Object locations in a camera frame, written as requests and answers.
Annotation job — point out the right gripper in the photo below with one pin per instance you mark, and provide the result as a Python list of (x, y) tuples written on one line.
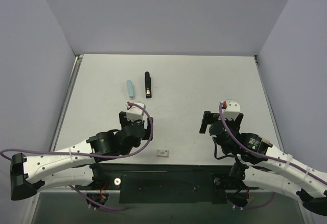
[(207, 118)]

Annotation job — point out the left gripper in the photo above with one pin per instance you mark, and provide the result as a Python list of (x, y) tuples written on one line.
[(122, 118)]

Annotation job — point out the light blue white stapler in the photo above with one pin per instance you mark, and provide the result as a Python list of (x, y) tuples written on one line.
[(130, 89)]

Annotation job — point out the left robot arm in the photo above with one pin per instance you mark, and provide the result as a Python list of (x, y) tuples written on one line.
[(73, 165)]

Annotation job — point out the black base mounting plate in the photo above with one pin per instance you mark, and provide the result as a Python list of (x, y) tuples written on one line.
[(165, 184)]

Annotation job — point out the staple box with red label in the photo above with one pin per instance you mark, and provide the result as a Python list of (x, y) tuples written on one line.
[(162, 153)]

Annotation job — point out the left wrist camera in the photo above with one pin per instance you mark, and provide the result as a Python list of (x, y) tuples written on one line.
[(135, 113)]

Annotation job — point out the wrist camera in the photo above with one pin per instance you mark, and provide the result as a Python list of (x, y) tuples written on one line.
[(135, 113), (230, 109)]

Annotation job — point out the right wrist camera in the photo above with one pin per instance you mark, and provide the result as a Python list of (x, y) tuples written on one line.
[(230, 109)]

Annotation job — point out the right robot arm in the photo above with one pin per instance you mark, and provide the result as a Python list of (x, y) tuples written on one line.
[(260, 164)]

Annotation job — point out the black stapler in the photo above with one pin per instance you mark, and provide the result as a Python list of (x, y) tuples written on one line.
[(148, 88)]

